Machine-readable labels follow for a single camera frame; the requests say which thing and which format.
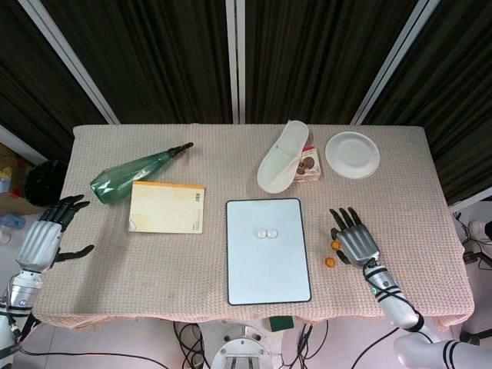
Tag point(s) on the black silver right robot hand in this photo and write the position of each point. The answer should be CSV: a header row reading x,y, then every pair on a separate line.
x,y
357,244

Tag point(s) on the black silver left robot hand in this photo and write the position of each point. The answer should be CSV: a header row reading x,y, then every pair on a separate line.
x,y
38,244

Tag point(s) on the green plastic spray bottle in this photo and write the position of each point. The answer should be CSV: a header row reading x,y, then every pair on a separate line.
x,y
130,171

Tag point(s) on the white paper plate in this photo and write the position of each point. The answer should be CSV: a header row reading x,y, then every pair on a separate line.
x,y
353,155

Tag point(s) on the beige woven tablecloth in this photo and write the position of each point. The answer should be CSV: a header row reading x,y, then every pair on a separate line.
x,y
173,269

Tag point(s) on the green block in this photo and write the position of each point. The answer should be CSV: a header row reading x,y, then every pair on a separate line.
x,y
281,323

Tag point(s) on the white magnetic board black rim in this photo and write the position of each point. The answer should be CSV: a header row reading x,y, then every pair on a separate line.
x,y
265,276

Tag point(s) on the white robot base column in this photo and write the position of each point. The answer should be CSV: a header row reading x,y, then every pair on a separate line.
x,y
242,346

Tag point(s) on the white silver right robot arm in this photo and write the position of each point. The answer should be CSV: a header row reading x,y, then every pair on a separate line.
x,y
392,303

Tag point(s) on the cardboard box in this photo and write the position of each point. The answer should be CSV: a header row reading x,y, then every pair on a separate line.
x,y
13,180

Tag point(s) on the white cloth slipper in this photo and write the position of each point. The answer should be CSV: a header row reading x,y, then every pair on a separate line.
x,y
276,161

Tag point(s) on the white partition frame post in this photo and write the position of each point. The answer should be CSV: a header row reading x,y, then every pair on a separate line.
x,y
235,57
19,144
75,65
393,61

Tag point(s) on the red white cookie box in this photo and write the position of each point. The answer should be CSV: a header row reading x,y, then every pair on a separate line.
x,y
309,163

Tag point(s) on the yellow paperback notebook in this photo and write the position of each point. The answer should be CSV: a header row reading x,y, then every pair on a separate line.
x,y
169,209

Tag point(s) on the black trash bin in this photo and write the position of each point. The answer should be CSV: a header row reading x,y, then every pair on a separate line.
x,y
42,180

